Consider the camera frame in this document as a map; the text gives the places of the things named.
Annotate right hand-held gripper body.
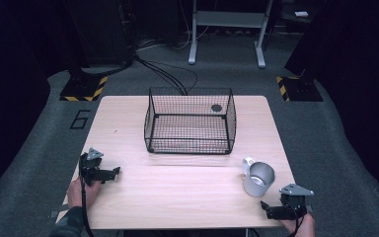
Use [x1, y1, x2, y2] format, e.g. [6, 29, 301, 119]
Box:
[276, 183, 315, 221]

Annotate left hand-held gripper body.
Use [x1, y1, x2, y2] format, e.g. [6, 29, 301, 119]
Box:
[78, 147, 113, 187]

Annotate person's right hand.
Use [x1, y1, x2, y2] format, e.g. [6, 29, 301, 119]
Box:
[279, 211, 317, 237]

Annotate person's left hand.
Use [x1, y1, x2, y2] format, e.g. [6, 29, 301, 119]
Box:
[66, 178, 102, 208]

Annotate silver metal cup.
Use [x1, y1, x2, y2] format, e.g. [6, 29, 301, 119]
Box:
[242, 156, 276, 198]

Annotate grey tape strip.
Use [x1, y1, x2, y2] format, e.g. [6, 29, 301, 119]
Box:
[48, 204, 71, 220]

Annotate black striped stand base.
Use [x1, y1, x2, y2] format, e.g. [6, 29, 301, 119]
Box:
[274, 75, 324, 103]
[59, 74, 110, 103]

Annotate black cabinet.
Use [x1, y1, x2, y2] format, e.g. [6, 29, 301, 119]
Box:
[63, 0, 136, 77]

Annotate white metal stand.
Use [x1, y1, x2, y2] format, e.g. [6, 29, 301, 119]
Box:
[188, 0, 274, 69]

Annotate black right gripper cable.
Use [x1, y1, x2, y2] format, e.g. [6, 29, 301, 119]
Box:
[286, 200, 306, 237]

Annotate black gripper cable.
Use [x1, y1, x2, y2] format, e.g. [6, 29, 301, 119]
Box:
[286, 200, 306, 237]
[79, 176, 96, 237]

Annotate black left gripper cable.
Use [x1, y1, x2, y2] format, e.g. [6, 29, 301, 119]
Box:
[79, 176, 96, 237]

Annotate black wire mesh basket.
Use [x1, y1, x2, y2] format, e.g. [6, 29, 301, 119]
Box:
[143, 86, 238, 155]

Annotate black floor cables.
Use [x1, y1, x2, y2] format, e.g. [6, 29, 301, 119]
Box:
[133, 53, 199, 97]

